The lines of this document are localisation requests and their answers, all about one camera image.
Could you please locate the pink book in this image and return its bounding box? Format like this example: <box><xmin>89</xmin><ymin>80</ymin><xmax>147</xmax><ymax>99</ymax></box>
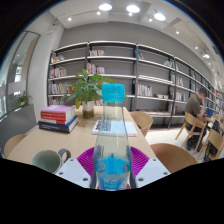
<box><xmin>40</xmin><ymin>104</ymin><xmax>76</xmax><ymax>116</ymax></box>

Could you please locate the grey bookshelf unit with books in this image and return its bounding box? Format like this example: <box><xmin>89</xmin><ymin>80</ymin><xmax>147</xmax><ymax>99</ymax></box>
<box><xmin>47</xmin><ymin>40</ymin><xmax>224</xmax><ymax>129</ymax></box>

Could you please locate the open white book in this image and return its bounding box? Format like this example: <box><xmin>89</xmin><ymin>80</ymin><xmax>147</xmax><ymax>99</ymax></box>
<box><xmin>91</xmin><ymin>119</ymin><xmax>138</xmax><ymax>138</ymax></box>

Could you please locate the clear bottle with blue cap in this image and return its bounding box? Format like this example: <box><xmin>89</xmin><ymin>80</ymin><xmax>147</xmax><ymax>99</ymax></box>
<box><xmin>90</xmin><ymin>83</ymin><xmax>134</xmax><ymax>192</ymax></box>

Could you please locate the tan wooden chair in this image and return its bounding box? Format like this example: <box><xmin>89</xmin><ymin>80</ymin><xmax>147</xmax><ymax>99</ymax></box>
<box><xmin>149</xmin><ymin>143</ymin><xmax>199</xmax><ymax>174</ymax></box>
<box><xmin>129</xmin><ymin>110</ymin><xmax>154</xmax><ymax>138</ymax></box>

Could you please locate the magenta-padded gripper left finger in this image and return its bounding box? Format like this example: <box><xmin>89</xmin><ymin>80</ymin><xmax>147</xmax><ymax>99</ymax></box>
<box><xmin>54</xmin><ymin>146</ymin><xmax>101</xmax><ymax>190</ymax></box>

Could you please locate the dark blue book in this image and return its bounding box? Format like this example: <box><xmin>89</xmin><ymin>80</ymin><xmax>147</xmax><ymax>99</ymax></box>
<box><xmin>37</xmin><ymin>115</ymin><xmax>80</xmax><ymax>134</ymax></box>

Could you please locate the spotted beige ceramic mug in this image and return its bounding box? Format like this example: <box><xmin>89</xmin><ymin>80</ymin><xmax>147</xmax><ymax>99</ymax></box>
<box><xmin>31</xmin><ymin>148</ymin><xmax>72</xmax><ymax>175</ymax></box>

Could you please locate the person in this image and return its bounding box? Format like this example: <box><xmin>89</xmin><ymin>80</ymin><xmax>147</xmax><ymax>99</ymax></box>
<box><xmin>184</xmin><ymin>87</ymin><xmax>209</xmax><ymax>151</ymax></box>

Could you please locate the small green potted plant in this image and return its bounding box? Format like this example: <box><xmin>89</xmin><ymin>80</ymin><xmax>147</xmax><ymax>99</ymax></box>
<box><xmin>16</xmin><ymin>91</ymin><xmax>33</xmax><ymax>108</ymax></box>

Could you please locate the slatted wooden chair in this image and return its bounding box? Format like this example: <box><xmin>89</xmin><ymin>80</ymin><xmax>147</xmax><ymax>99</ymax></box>
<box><xmin>174</xmin><ymin>111</ymin><xmax>208</xmax><ymax>155</ymax></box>
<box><xmin>196</xmin><ymin>128</ymin><xmax>224</xmax><ymax>161</ymax></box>

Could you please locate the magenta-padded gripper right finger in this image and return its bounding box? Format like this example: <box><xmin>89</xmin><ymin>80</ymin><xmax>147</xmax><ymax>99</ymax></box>
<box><xmin>129</xmin><ymin>145</ymin><xmax>172</xmax><ymax>189</ymax></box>

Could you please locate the red book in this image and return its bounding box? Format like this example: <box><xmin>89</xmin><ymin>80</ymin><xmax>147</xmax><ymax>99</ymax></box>
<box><xmin>40</xmin><ymin>112</ymin><xmax>76</xmax><ymax>121</ymax></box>
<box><xmin>39</xmin><ymin>116</ymin><xmax>75</xmax><ymax>126</ymax></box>

